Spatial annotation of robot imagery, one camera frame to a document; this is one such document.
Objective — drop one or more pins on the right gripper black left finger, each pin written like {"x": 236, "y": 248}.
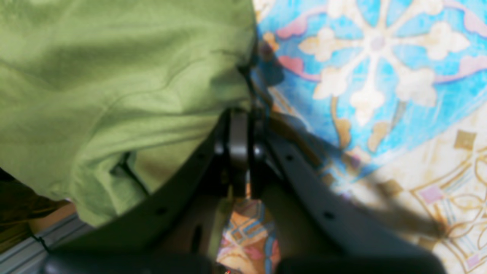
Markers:
{"x": 177, "y": 230}

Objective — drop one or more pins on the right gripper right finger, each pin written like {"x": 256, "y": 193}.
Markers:
{"x": 318, "y": 232}

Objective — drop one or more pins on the patterned tile tablecloth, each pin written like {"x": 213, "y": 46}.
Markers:
{"x": 393, "y": 93}

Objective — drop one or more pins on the olive green t-shirt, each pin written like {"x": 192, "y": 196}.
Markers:
{"x": 102, "y": 100}

